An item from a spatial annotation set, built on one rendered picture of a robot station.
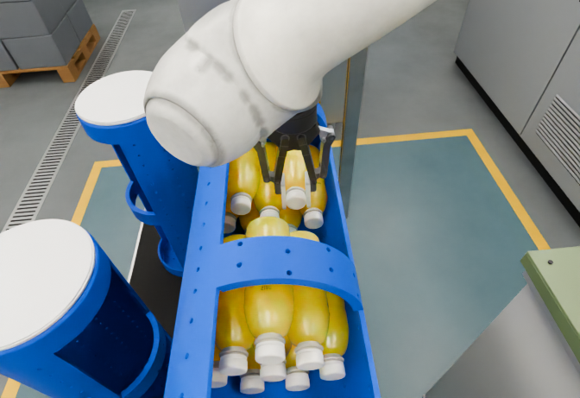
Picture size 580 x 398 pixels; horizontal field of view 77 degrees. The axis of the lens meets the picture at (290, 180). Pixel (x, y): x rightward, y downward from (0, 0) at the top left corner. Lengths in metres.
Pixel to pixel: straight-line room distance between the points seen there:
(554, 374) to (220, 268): 0.67
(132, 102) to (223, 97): 0.93
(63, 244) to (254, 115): 0.66
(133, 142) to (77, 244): 0.41
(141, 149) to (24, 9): 2.48
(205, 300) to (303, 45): 0.34
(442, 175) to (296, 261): 1.97
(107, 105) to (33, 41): 2.48
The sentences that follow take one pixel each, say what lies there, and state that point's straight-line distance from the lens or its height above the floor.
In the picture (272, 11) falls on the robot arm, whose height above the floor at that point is 1.54.
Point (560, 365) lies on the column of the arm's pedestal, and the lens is 0.91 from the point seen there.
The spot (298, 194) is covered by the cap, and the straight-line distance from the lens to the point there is 0.68.
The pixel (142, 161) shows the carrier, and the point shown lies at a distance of 1.23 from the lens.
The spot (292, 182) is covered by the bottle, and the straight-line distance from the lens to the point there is 0.70.
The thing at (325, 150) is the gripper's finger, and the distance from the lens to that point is 0.59.
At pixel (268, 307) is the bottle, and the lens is 0.51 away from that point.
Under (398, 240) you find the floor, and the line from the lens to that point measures 2.04.
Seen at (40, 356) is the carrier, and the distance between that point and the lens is 0.86.
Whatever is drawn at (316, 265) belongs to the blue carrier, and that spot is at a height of 1.22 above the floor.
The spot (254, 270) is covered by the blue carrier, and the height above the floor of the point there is 1.23.
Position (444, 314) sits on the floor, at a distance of 1.90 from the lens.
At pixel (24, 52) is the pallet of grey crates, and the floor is 0.29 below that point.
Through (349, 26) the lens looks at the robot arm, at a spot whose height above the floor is 1.54.
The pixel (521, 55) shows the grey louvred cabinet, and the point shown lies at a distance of 2.72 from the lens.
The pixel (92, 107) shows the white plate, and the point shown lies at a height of 1.04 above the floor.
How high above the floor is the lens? 1.66
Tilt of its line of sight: 47 degrees down
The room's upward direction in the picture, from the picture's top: 4 degrees counter-clockwise
